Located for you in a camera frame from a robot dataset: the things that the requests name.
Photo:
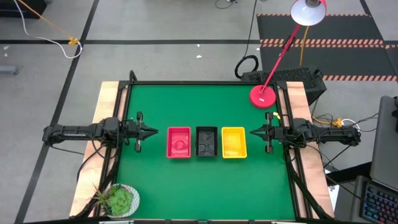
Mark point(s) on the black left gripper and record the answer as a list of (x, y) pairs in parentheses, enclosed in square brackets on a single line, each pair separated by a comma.
[(132, 132)]

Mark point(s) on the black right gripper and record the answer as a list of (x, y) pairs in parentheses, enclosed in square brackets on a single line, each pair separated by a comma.
[(280, 133)]

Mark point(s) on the yellow plastic basket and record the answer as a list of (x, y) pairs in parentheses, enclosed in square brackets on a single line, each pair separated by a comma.
[(234, 143)]

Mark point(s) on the red plastic basket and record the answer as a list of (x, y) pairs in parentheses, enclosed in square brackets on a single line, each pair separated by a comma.
[(178, 143)]

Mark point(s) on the black plastic basket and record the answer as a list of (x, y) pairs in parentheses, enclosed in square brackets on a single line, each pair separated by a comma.
[(206, 141)]

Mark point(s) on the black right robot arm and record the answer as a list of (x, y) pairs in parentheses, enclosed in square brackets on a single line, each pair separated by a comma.
[(326, 135)]

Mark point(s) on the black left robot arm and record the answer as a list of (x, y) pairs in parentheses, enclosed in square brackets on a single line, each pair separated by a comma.
[(77, 132)]

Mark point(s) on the yellow tag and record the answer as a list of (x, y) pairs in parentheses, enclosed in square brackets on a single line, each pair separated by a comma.
[(276, 115)]

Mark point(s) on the red desk lamp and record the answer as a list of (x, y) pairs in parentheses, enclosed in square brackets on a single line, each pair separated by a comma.
[(262, 98)]

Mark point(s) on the light wooden board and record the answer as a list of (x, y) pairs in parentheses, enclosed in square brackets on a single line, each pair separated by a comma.
[(297, 93), (107, 93)]

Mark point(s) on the black textured case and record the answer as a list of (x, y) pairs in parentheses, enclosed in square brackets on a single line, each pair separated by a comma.
[(298, 76)]

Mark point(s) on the potted green succulent plant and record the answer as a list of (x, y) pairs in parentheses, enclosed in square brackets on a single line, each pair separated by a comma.
[(119, 202)]

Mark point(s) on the black desk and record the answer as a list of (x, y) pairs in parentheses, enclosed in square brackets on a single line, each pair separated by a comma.
[(348, 174)]

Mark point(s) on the black striped-edge floor mat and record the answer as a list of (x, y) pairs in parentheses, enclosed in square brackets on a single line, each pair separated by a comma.
[(342, 59)]

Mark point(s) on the grey laptop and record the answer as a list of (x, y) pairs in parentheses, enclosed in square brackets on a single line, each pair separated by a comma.
[(385, 140)]

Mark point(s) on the backlit black keyboard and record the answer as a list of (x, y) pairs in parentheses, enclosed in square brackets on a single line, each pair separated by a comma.
[(379, 205)]

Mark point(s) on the grey floor object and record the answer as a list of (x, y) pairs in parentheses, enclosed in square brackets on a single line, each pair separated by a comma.
[(9, 69)]

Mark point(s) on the black cabinet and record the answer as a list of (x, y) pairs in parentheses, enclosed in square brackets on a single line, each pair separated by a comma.
[(25, 9)]

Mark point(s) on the black metal table frame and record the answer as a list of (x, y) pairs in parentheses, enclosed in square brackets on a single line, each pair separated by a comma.
[(202, 83)]

